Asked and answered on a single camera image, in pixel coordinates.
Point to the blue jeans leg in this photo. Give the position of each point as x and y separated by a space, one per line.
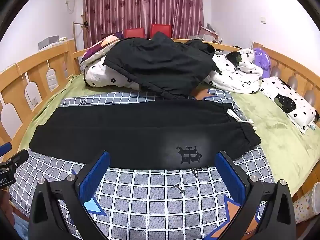
21 226

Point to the white floral quilt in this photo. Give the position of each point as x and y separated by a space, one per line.
237 72

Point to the grey box on shelf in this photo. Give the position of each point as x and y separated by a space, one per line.
47 42

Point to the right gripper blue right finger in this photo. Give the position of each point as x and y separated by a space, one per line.
257 209

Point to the right red chair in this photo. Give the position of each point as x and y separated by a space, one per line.
162 28

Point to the wooden bed frame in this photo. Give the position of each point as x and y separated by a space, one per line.
25 84

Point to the grey checked bed sheet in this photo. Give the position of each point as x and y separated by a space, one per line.
143 204

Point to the star pattern bin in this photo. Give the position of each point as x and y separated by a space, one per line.
306 207

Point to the purple plush toy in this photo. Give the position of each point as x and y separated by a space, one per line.
262 60

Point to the wooden coat rack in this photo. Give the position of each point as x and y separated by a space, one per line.
80 28

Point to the black sweatpants with white stripe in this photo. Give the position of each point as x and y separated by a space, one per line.
154 135

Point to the red chair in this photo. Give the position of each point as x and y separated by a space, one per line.
162 28
136 32

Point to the white floral pillow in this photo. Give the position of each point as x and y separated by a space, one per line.
298 110

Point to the green blanket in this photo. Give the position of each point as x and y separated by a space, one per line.
291 155

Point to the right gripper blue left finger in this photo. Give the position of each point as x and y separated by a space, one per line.
46 220

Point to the purple patterned pillow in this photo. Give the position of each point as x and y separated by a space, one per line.
100 49

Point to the black padded jacket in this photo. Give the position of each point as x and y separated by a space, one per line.
162 66

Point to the left red chair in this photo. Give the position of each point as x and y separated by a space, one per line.
136 32

